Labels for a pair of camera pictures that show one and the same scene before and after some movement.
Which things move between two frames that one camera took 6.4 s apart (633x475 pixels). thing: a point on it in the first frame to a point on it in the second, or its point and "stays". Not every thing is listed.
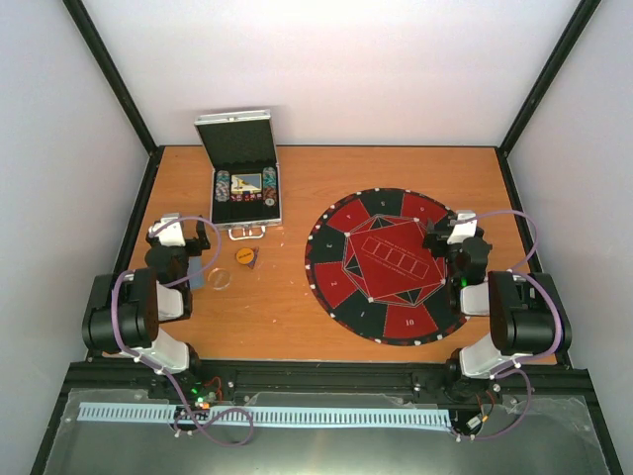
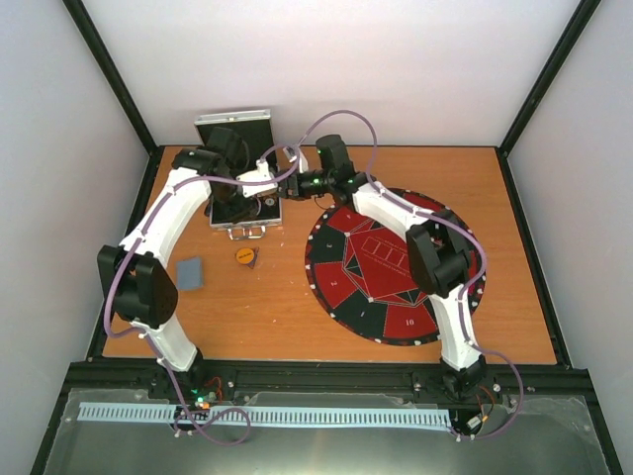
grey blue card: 195,264 stays
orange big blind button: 244,255 stays
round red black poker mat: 370,271 stays
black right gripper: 437,237 to 284,184
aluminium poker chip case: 245,190 stays
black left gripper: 197,248 to 237,214
